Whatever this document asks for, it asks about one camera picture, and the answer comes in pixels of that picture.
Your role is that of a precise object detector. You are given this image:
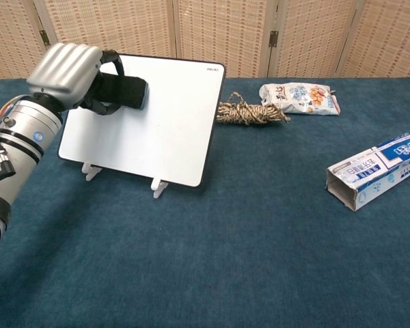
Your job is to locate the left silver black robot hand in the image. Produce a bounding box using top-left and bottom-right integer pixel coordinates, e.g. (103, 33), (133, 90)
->
(26, 42), (126, 116)

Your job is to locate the black whiteboard eraser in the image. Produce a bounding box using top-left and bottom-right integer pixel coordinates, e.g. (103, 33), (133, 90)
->
(98, 72), (148, 110)

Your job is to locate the white plastic bracket foot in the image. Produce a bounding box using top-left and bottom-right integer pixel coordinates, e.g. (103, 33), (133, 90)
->
(150, 176), (169, 199)
(81, 162), (103, 181)

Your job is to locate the white rectangular board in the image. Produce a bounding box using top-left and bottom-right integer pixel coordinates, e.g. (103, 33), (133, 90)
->
(57, 53), (227, 187)

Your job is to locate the woven folding screen panel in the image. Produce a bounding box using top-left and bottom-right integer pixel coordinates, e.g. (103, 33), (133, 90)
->
(172, 0), (279, 79)
(0, 0), (44, 83)
(336, 0), (410, 79)
(33, 0), (178, 81)
(268, 0), (359, 79)

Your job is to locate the white snack bag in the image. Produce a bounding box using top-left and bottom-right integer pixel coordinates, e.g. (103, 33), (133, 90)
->
(259, 83), (341, 116)

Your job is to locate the blue table cloth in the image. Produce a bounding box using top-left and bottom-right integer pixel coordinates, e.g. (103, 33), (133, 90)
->
(0, 77), (410, 328)

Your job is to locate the blue white toothpaste box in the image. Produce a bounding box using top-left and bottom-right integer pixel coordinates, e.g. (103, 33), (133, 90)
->
(325, 132), (410, 213)

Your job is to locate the coiled beige rope bundle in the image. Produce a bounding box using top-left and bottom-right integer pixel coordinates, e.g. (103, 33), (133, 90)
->
(215, 91), (291, 126)

